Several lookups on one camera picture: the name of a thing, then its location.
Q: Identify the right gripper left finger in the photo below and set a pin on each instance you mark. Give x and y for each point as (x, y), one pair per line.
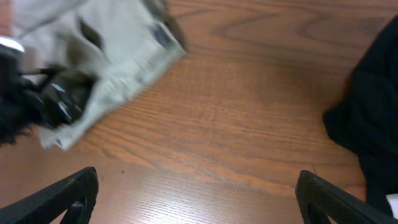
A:
(74, 196)

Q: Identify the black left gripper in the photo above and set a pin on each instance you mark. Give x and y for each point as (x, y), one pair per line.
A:
(47, 97)

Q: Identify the black garment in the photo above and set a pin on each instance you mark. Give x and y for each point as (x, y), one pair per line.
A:
(365, 121)

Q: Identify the white garment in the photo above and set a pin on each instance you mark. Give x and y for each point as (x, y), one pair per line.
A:
(393, 202)

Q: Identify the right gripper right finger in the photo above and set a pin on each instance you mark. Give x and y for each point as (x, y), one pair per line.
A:
(321, 202)

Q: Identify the khaki shorts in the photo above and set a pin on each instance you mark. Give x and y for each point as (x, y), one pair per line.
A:
(125, 45)

